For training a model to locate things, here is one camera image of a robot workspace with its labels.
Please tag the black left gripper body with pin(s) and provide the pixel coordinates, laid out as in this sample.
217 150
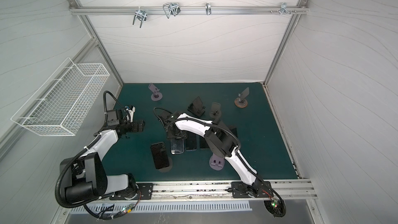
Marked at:
131 126

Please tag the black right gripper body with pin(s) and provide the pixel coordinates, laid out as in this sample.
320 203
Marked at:
173 131

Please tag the black phone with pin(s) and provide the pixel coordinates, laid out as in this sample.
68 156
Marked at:
233 129
177 146
159 155

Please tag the black folding stand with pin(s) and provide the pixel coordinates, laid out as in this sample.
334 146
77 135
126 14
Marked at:
196 107

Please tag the black phone stand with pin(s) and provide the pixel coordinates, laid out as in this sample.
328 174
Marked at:
191 142

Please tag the phone with pink case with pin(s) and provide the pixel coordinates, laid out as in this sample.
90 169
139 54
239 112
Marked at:
203 143

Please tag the wood ring phone stand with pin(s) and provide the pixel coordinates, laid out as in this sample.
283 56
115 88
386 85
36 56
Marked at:
241 101

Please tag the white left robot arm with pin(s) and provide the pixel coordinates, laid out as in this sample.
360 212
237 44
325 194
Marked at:
83 178

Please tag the grey round-base phone stand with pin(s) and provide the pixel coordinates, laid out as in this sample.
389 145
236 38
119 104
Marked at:
215 111

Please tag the grey stand front-left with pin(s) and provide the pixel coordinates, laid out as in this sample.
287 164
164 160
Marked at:
167 169

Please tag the metal U-bolt clamp left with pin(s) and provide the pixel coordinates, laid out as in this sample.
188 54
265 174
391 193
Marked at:
140 17

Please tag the metal u-bolt clamp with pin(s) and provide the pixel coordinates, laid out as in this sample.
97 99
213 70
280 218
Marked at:
140 17
171 9

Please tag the metal U-bolt clamp middle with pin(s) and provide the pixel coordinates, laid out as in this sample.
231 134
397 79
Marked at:
171 9

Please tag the metal clamp small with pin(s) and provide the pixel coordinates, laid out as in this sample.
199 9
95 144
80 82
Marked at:
208 9

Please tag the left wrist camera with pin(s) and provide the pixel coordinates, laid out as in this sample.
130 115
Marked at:
130 110

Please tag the white wire basket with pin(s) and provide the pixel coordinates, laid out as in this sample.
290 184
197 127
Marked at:
59 106

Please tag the white slotted cable duct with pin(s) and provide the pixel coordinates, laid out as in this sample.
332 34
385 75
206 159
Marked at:
171 207

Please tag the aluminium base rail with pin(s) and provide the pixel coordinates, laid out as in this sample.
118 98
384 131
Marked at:
217 190

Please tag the aluminium crossbar rail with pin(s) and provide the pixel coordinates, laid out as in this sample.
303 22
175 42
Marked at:
185 10

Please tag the metal bracket with bolts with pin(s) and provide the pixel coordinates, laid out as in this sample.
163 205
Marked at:
283 10

